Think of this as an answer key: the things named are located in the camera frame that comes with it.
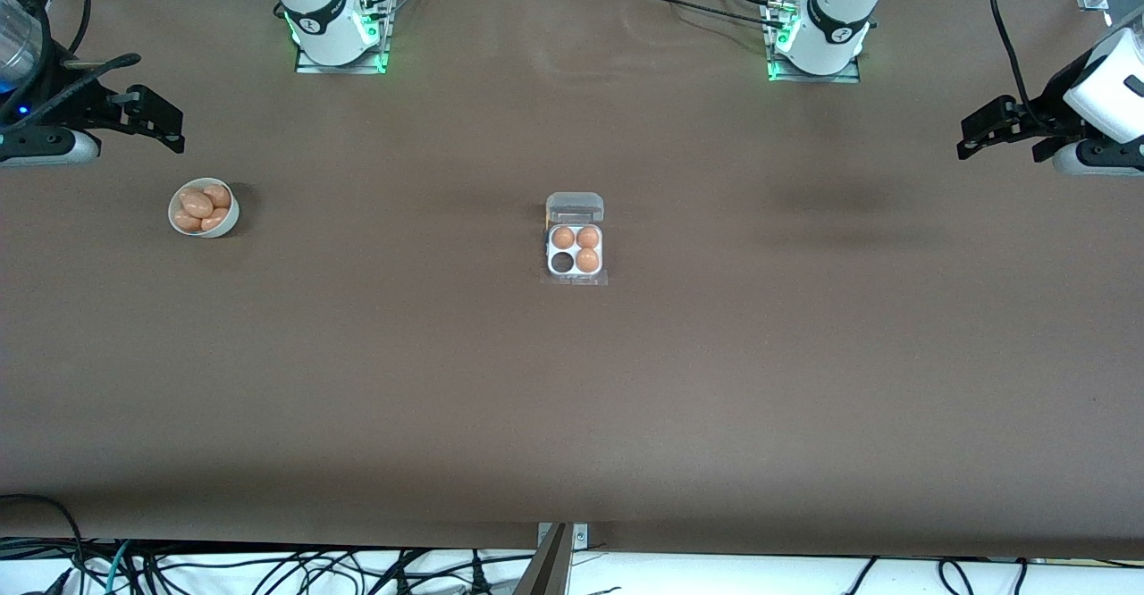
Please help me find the brown table cover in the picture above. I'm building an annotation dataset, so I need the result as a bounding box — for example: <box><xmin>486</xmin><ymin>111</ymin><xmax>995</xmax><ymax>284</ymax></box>
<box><xmin>0</xmin><ymin>0</ymin><xmax>1144</xmax><ymax>560</ymax></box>

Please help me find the teal cable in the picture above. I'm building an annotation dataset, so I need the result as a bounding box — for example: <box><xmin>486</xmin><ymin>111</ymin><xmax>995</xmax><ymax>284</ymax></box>
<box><xmin>103</xmin><ymin>540</ymin><xmax>135</xmax><ymax>595</ymax></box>

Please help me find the small metal bracket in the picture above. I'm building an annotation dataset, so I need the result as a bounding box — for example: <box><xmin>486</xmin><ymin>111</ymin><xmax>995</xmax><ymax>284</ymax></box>
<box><xmin>536</xmin><ymin>522</ymin><xmax>589</xmax><ymax>549</ymax></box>

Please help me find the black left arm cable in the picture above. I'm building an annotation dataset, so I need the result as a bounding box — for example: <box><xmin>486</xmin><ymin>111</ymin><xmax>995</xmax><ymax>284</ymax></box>
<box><xmin>988</xmin><ymin>0</ymin><xmax>1051</xmax><ymax>131</ymax></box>

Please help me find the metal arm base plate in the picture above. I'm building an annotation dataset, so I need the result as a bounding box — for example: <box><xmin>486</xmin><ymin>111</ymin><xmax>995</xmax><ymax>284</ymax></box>
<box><xmin>764</xmin><ymin>0</ymin><xmax>863</xmax><ymax>84</ymax></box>
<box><xmin>293</xmin><ymin>0</ymin><xmax>391</xmax><ymax>75</ymax></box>

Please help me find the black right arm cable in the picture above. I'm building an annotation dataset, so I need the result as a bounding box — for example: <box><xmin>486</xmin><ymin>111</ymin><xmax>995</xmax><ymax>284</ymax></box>
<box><xmin>0</xmin><ymin>0</ymin><xmax>142</xmax><ymax>127</ymax></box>

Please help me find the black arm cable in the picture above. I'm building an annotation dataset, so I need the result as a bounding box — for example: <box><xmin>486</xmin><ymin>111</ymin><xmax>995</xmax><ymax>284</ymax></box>
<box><xmin>0</xmin><ymin>0</ymin><xmax>142</xmax><ymax>127</ymax></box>
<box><xmin>988</xmin><ymin>0</ymin><xmax>1051</xmax><ymax>131</ymax></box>

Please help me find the clear plastic egg box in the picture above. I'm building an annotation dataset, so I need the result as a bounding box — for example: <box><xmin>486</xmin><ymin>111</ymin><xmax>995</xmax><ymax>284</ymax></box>
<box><xmin>543</xmin><ymin>191</ymin><xmax>609</xmax><ymax>288</ymax></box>

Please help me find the white round bowl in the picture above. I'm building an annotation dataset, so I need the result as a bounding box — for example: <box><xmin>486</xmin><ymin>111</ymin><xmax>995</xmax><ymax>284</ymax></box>
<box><xmin>168</xmin><ymin>177</ymin><xmax>240</xmax><ymax>239</ymax></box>

